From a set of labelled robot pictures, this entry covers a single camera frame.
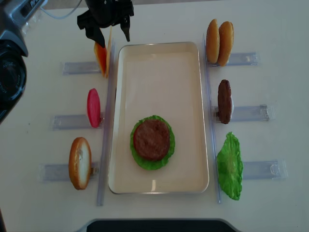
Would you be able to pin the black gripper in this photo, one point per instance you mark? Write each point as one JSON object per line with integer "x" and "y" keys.
{"x": 105, "y": 13}

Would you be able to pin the orange cheese slice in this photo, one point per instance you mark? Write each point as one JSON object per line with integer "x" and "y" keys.
{"x": 108, "y": 56}
{"x": 101, "y": 55}

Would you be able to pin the standing orange cheese slice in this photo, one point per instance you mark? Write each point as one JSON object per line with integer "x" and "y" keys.
{"x": 108, "y": 56}

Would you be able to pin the red tomato slice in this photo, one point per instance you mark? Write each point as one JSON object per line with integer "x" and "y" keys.
{"x": 93, "y": 108}

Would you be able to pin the clear tomato holder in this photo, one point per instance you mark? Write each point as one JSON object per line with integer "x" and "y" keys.
{"x": 69, "y": 122}

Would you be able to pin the brown meat patty on burger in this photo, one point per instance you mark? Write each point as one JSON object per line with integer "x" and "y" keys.
{"x": 151, "y": 139}

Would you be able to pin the white-faced bread slice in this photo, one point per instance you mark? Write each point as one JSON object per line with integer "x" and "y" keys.
{"x": 80, "y": 163}

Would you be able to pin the standing brown meat patty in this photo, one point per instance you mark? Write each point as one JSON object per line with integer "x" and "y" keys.
{"x": 224, "y": 102}

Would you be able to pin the green lettuce leaf on burger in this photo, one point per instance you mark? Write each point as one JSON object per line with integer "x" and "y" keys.
{"x": 152, "y": 165}

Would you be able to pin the clear bread holder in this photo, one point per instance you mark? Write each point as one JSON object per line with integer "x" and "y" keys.
{"x": 53, "y": 173}

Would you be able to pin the standing green lettuce leaf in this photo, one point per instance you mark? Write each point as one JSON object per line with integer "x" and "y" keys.
{"x": 230, "y": 167}

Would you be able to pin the clear lettuce holder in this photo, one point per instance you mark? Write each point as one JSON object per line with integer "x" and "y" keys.
{"x": 258, "y": 170}

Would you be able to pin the cream rectangular tray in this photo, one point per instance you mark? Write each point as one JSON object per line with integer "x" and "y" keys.
{"x": 159, "y": 85}

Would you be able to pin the far golden bun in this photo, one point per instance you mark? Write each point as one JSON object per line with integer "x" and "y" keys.
{"x": 212, "y": 42}

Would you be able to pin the golden bun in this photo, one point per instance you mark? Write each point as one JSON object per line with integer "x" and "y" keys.
{"x": 226, "y": 32}
{"x": 212, "y": 42}

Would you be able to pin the near golden bun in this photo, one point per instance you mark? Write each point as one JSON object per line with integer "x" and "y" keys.
{"x": 226, "y": 32}

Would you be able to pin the clear bun holder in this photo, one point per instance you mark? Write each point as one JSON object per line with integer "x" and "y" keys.
{"x": 244, "y": 59}

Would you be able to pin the clear patty holder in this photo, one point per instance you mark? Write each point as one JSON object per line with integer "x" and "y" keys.
{"x": 261, "y": 112}

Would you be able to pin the black device at bottom edge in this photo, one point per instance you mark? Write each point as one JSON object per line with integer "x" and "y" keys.
{"x": 159, "y": 225}

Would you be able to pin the right long clear rail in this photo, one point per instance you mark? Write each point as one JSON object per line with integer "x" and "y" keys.
{"x": 211, "y": 124}

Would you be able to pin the long clear rail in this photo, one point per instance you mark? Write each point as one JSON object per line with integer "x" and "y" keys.
{"x": 211, "y": 124}
{"x": 107, "y": 127}

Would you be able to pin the left long clear rail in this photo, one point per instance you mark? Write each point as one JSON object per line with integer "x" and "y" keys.
{"x": 107, "y": 127}

